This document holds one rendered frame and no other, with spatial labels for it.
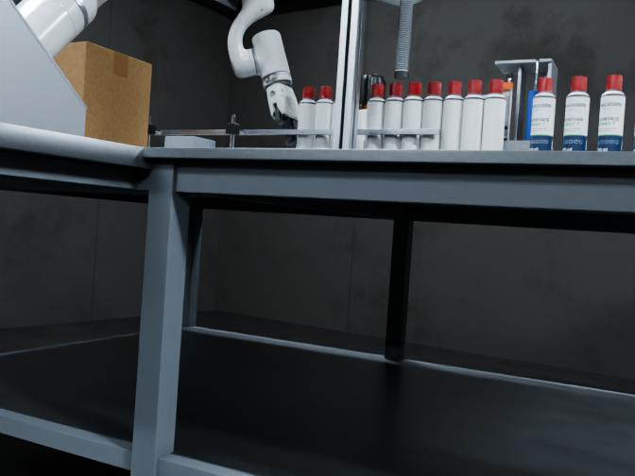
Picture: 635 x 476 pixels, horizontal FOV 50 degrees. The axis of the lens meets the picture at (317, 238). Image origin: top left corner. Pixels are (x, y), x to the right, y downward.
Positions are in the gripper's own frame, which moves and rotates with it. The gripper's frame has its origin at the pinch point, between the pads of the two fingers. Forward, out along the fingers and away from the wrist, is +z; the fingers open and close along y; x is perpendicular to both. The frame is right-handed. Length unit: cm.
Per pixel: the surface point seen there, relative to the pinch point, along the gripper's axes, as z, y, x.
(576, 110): 20, -2, -73
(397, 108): 3.9, -2.0, -32.6
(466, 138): 18, -3, -48
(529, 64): 3, 6, -66
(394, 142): 12.1, -2.1, -29.5
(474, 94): 8, -2, -52
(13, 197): -64, 102, 231
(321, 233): -15, 264, 124
